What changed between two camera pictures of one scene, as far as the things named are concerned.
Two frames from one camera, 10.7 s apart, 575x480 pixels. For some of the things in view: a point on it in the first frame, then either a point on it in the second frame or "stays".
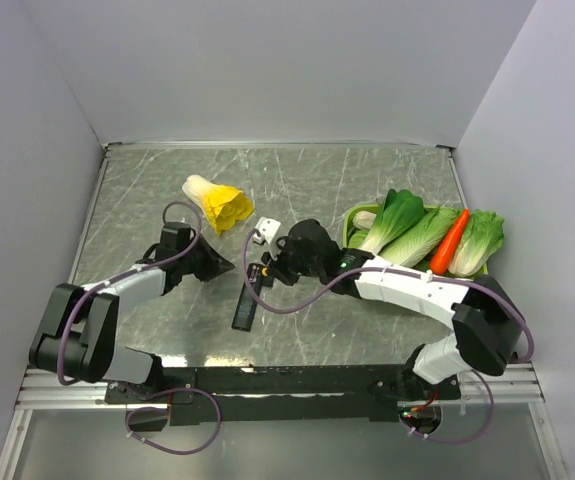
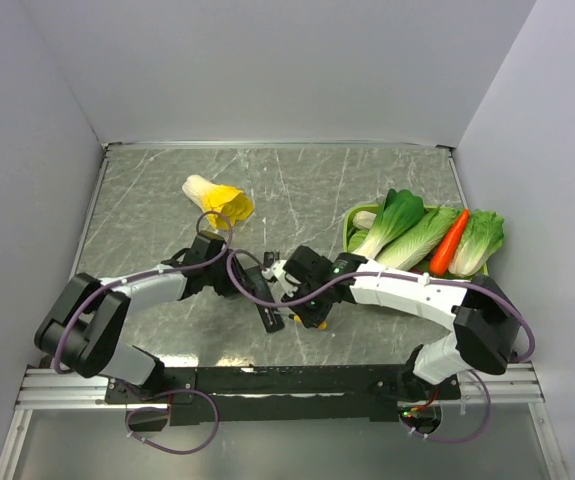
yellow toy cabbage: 223,205 stays
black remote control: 248,301 -> 259,287
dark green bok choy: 400,211 stays
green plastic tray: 351,211 stays
